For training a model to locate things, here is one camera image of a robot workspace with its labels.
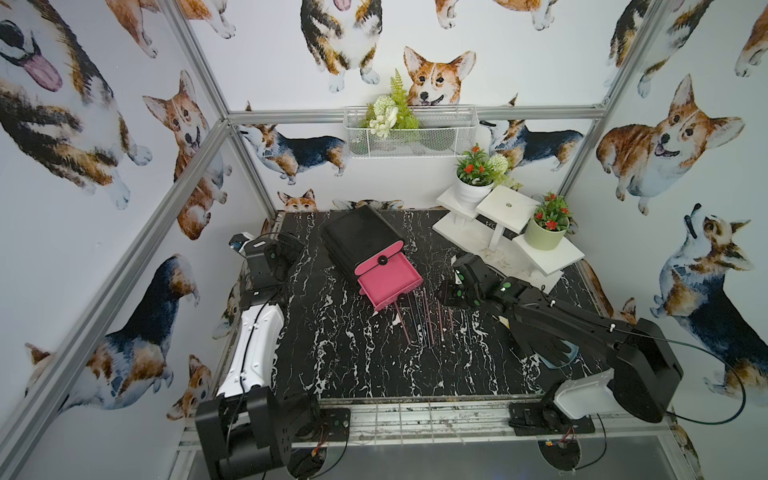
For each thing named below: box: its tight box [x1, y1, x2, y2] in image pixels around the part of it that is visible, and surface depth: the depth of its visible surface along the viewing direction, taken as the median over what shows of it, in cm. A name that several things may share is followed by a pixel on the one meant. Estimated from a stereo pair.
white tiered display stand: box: [432, 185, 585, 293], surface depth 98 cm
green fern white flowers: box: [360, 68, 420, 139], surface depth 82 cm
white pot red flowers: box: [455, 143, 511, 209], surface depth 93 cm
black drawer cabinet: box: [320, 205, 405, 292], surface depth 92 cm
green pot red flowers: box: [524, 192, 573, 251], surface depth 85 cm
